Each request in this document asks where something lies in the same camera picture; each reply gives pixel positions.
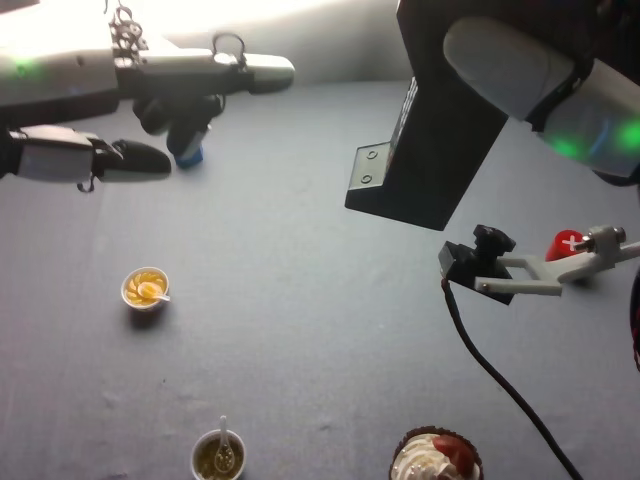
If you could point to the toy cupcake with red heart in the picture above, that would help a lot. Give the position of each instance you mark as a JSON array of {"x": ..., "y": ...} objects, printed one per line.
[{"x": 435, "y": 457}]

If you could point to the black walkie-talkie radio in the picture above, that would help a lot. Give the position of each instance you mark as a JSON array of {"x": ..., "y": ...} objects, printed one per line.
[{"x": 440, "y": 165}]

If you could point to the red cylinder with white cross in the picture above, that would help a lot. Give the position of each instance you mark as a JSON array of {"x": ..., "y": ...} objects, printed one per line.
[{"x": 557, "y": 247}]

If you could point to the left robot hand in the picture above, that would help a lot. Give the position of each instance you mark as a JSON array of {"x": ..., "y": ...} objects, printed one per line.
[{"x": 60, "y": 80}]

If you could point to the small bowl of green soup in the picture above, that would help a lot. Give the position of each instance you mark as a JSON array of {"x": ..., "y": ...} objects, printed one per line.
[{"x": 218, "y": 457}]

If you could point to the small bowl of orange soup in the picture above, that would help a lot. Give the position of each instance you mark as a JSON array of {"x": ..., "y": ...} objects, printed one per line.
[{"x": 144, "y": 289}]

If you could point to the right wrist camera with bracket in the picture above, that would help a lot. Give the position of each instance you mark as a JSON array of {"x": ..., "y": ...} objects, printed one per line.
[{"x": 540, "y": 272}]

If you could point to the grey table cloth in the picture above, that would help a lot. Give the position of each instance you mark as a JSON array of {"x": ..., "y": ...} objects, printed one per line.
[{"x": 300, "y": 325}]

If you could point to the blue block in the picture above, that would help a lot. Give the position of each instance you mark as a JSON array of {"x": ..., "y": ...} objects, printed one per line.
[{"x": 192, "y": 159}]

